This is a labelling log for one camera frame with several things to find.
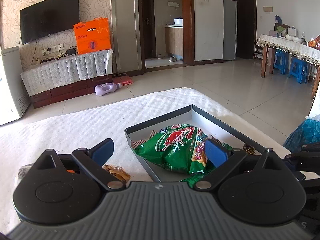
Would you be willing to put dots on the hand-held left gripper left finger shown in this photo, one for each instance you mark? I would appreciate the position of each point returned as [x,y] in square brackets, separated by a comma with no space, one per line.
[101,151]

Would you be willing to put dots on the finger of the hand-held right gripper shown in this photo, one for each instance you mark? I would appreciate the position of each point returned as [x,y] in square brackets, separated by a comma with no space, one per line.
[312,147]
[305,165]

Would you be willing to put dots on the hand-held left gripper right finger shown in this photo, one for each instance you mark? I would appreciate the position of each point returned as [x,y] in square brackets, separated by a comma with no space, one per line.
[216,153]

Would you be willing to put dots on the brown snack packet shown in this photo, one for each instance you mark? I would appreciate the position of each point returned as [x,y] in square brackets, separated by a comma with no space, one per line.
[117,173]

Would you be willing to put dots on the brown foil candy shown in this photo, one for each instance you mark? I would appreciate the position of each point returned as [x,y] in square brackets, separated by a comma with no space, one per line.
[248,148]

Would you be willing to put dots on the green shrimp snack bag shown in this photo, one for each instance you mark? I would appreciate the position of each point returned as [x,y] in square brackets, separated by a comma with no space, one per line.
[172,152]

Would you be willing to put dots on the dark grey cardboard box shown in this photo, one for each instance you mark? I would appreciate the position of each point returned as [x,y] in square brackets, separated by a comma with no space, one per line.
[162,127]

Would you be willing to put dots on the silver snack packet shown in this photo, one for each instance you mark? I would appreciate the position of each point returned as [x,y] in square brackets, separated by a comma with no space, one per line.
[25,171]

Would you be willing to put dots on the blue plastic bag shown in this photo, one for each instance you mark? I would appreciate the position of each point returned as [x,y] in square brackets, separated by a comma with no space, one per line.
[302,135]

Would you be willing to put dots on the purple detergent bottle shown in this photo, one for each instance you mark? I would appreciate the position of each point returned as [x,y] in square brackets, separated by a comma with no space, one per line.
[105,90]

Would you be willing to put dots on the dark wooden tv cabinet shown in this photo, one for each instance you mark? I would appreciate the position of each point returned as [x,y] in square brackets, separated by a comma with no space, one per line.
[62,93]

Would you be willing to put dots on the red floor mat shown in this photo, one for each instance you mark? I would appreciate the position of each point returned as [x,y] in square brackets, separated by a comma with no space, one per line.
[127,80]

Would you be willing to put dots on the blue plastic stool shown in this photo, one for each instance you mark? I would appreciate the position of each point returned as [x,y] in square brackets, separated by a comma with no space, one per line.
[280,61]
[298,68]

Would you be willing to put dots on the white patterned cabinet cloth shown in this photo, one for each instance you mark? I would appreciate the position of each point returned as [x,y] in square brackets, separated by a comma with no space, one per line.
[62,72]

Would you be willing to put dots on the wooden dining table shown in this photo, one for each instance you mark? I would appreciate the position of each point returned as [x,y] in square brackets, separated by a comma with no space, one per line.
[263,62]

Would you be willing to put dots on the grey shoe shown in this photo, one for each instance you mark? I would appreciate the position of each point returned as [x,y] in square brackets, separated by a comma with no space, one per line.
[173,59]

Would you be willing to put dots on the black router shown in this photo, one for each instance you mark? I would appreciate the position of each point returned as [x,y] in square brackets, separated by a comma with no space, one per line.
[71,51]

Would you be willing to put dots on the orange bag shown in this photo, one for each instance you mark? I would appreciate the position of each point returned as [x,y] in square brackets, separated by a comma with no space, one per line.
[315,42]

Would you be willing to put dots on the power strip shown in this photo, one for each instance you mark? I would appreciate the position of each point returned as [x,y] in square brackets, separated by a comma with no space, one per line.
[45,60]

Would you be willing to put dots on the white bowl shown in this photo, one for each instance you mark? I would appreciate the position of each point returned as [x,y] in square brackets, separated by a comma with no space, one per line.
[297,39]
[288,37]

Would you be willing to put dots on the clear plastic bottle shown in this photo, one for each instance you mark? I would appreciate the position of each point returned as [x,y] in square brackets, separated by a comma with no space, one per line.
[303,37]

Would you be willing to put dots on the white chest freezer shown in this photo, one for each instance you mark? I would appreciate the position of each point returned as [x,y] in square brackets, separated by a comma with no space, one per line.
[10,87]

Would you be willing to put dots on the shoe rack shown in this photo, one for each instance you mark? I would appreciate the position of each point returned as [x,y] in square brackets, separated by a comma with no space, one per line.
[258,47]

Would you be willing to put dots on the orange gift box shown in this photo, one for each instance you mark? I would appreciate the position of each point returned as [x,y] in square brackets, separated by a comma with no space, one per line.
[92,36]

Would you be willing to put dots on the white carton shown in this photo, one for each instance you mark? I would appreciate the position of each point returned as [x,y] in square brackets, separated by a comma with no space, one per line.
[292,31]

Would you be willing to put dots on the wooden kitchen cabinet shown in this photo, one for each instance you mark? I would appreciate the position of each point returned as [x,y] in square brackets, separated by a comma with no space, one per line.
[174,41]

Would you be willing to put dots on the silver refrigerator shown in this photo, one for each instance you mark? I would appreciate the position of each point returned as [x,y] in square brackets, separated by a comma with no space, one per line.
[229,30]

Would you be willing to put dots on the dark wooden door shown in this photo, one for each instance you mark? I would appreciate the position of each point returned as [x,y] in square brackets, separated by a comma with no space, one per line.
[246,27]

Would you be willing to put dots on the white pot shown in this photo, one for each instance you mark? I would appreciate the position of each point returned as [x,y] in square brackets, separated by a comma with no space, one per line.
[178,21]

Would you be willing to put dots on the white wall sockets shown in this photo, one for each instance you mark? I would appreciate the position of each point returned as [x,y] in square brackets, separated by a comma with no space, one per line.
[52,48]

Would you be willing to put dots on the black wall television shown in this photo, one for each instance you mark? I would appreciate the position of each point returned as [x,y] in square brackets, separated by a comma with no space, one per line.
[48,17]

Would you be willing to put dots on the beige wall panel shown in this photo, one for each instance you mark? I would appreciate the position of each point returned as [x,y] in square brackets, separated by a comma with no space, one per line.
[268,9]

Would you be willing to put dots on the white wall heater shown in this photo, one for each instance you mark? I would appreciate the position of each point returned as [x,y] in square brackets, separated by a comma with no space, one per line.
[173,4]

